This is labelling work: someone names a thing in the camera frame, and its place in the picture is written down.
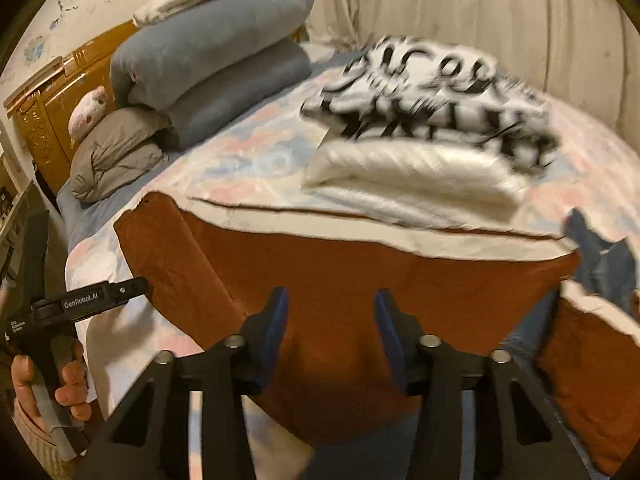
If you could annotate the folded blue quilt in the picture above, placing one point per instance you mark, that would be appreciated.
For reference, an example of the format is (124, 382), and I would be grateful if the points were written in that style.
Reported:
(210, 60)

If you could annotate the white folded cloth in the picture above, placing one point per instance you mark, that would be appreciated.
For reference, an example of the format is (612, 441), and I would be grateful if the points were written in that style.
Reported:
(410, 175)

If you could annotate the beige curtain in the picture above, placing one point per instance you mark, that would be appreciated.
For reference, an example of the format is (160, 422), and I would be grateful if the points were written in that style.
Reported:
(475, 5)

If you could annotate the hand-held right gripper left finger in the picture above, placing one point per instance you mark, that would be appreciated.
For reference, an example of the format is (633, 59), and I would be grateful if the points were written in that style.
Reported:
(276, 320)

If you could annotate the person's left hand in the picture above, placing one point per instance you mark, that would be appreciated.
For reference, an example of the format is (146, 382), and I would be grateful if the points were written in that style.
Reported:
(72, 385)

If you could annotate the pink and white plush toy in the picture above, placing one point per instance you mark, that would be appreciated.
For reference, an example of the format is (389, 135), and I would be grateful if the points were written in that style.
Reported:
(87, 110)

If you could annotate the black and white patterned cloth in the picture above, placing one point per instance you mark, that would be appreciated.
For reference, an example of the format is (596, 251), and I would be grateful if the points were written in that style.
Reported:
(430, 95)

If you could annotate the brown garment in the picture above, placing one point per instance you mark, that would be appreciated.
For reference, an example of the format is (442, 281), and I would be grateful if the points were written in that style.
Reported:
(325, 280)

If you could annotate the blue cloth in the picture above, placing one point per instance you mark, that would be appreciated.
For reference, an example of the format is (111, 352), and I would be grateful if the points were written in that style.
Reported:
(597, 260)

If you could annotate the pastel patterned blanket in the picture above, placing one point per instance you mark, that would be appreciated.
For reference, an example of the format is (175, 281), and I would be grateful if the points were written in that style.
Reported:
(250, 150)

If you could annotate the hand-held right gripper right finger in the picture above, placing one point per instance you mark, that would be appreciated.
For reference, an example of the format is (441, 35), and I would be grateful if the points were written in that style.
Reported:
(387, 320)

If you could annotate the blue bed sheet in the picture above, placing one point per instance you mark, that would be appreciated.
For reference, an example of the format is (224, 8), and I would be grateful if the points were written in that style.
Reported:
(80, 215)

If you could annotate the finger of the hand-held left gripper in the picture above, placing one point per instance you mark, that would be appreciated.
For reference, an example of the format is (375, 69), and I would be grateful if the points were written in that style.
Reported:
(127, 291)

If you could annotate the grey pillow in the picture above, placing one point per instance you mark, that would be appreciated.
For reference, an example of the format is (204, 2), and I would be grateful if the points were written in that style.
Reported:
(115, 155)

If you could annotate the wooden headboard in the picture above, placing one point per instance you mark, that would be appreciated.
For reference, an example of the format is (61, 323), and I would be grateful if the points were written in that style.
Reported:
(50, 110)

